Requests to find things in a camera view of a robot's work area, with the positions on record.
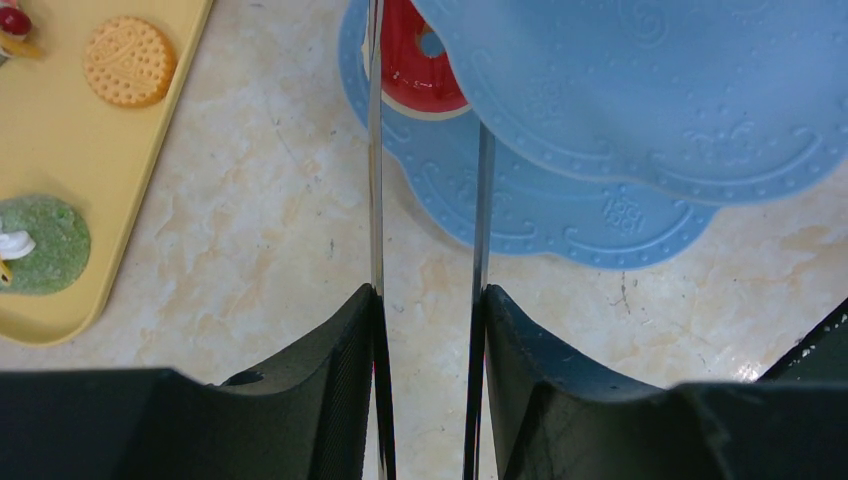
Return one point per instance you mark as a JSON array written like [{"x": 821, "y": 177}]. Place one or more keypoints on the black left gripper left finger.
[{"x": 300, "y": 414}]

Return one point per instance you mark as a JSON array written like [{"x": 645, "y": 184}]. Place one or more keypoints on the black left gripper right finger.
[{"x": 558, "y": 414}]

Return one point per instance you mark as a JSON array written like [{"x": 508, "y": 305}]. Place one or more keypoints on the metal food tongs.
[{"x": 483, "y": 217}]

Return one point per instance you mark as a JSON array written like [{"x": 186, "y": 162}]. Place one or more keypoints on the red frosted donut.
[{"x": 417, "y": 79}]

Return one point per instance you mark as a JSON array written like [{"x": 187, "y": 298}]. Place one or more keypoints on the blue three-tier cake stand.
[{"x": 621, "y": 127}]

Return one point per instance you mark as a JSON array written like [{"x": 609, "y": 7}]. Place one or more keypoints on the yellow serving tray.
[{"x": 58, "y": 138}]

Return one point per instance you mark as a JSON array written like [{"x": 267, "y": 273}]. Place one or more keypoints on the round orange biscuit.
[{"x": 128, "y": 62}]

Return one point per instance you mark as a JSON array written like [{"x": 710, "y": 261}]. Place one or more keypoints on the sprinkled chocolate donut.
[{"x": 16, "y": 25}]

